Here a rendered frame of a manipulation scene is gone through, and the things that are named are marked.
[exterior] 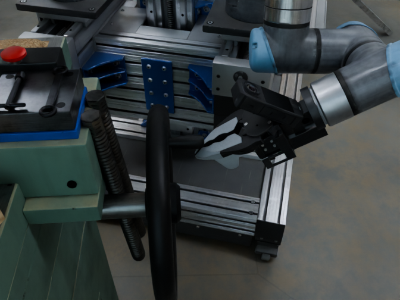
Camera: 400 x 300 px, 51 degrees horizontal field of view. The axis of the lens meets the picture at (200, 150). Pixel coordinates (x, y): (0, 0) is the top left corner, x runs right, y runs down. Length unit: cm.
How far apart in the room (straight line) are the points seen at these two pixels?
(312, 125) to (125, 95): 72
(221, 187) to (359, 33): 84
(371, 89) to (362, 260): 104
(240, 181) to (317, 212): 38
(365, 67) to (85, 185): 42
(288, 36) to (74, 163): 38
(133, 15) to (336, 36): 72
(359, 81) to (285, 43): 13
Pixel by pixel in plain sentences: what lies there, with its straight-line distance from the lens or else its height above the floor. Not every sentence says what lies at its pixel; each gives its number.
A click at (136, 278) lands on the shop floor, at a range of 149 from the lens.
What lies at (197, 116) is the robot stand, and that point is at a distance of 124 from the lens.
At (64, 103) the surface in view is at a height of 100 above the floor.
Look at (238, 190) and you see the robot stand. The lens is 143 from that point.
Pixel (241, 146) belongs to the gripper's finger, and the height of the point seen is 85.
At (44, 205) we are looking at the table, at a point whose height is 87.
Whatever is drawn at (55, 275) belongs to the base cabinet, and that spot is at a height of 70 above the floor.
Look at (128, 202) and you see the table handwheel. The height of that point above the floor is 83.
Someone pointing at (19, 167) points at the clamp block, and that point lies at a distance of 54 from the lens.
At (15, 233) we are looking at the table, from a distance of 56.
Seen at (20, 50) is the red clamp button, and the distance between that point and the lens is 57.
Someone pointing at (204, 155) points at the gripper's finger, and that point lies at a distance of 69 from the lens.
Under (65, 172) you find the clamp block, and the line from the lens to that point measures 54.
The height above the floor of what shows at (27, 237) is 83.
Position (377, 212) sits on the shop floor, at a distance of 177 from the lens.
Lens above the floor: 129
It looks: 44 degrees down
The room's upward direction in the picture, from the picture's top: straight up
